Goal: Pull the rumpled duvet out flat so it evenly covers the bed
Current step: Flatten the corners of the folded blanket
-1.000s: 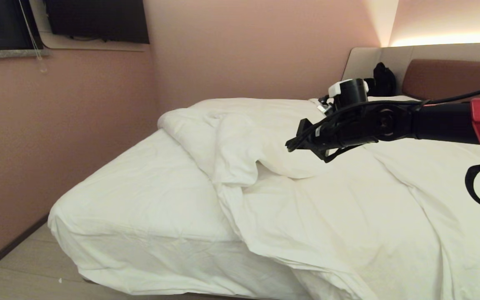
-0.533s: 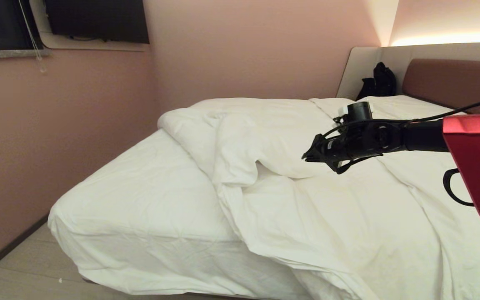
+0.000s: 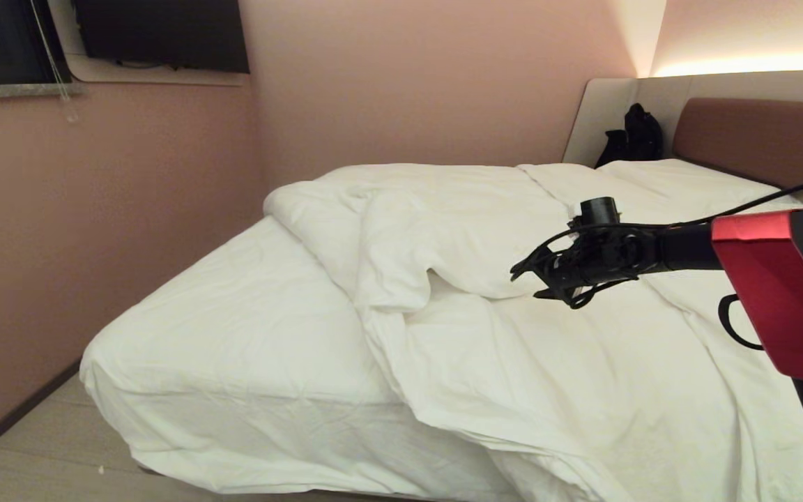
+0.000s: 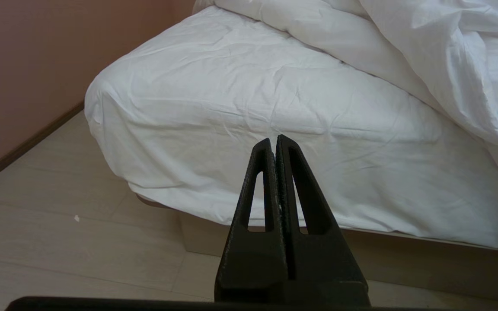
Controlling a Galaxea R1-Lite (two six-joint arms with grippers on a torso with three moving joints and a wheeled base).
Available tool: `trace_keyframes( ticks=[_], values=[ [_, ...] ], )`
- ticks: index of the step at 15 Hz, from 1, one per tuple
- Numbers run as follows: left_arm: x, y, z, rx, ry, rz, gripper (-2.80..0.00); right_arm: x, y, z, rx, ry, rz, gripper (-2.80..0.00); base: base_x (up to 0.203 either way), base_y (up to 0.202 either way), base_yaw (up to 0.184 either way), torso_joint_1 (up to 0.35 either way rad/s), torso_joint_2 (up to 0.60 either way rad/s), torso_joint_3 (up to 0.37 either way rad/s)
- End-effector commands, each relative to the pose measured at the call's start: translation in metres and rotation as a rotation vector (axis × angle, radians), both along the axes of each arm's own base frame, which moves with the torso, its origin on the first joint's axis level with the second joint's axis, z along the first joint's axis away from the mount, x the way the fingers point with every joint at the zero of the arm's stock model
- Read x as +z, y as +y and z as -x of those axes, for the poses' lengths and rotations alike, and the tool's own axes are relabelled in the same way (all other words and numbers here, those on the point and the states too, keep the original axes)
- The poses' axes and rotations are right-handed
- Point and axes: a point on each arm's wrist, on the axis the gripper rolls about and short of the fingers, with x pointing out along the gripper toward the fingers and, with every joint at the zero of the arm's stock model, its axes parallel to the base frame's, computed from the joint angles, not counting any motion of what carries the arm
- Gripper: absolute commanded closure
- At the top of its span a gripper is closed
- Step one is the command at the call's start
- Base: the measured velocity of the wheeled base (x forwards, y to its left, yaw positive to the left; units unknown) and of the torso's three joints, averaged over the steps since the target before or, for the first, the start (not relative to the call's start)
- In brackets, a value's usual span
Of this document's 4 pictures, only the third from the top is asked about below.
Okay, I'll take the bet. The grey stone window sill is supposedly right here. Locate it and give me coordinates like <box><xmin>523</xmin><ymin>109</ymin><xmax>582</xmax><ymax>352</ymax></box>
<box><xmin>0</xmin><ymin>82</ymin><xmax>89</xmax><ymax>101</ymax></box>

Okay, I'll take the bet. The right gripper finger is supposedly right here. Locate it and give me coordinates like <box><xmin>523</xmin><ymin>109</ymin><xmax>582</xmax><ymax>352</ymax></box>
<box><xmin>533</xmin><ymin>287</ymin><xmax>578</xmax><ymax>308</ymax></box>
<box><xmin>510</xmin><ymin>243</ymin><xmax>564</xmax><ymax>282</ymax></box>

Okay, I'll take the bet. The white rumpled duvet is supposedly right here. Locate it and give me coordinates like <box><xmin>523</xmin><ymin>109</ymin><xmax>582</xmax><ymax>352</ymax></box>
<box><xmin>263</xmin><ymin>162</ymin><xmax>803</xmax><ymax>502</ymax></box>

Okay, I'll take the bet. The black cable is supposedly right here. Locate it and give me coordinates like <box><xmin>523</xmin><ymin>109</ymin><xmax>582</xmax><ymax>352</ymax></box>
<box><xmin>567</xmin><ymin>178</ymin><xmax>803</xmax><ymax>232</ymax></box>
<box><xmin>717</xmin><ymin>294</ymin><xmax>765</xmax><ymax>351</ymax></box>

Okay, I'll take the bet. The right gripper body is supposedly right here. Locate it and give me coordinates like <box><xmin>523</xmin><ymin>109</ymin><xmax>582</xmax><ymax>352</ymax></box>
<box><xmin>546</xmin><ymin>229</ymin><xmax>656</xmax><ymax>292</ymax></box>

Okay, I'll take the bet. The brown padded headboard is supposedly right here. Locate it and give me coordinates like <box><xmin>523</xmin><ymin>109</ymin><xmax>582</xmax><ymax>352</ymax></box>
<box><xmin>672</xmin><ymin>97</ymin><xmax>803</xmax><ymax>209</ymax></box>
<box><xmin>562</xmin><ymin>69</ymin><xmax>803</xmax><ymax>169</ymax></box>

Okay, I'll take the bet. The black bag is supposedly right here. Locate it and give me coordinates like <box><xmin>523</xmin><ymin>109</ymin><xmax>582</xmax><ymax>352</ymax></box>
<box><xmin>594</xmin><ymin>102</ymin><xmax>665</xmax><ymax>169</ymax></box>

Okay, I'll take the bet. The bed with white sheet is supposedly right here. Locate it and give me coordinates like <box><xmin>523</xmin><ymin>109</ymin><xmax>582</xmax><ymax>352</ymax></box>
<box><xmin>79</xmin><ymin>215</ymin><xmax>522</xmax><ymax>502</ymax></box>

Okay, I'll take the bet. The blind pull cord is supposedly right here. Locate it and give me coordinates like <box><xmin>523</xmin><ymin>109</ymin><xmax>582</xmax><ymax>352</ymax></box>
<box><xmin>28</xmin><ymin>0</ymin><xmax>81</xmax><ymax>124</ymax></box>

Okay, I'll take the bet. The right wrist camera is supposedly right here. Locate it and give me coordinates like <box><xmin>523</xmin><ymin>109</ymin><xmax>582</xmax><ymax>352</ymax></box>
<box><xmin>579</xmin><ymin>197</ymin><xmax>627</xmax><ymax>228</ymax></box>

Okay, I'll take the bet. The black wall television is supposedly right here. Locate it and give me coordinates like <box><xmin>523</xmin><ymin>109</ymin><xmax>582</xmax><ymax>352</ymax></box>
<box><xmin>70</xmin><ymin>0</ymin><xmax>251</xmax><ymax>75</ymax></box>

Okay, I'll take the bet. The dark window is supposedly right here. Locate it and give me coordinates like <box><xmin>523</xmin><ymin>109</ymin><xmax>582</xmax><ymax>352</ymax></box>
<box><xmin>0</xmin><ymin>0</ymin><xmax>72</xmax><ymax>88</ymax></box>

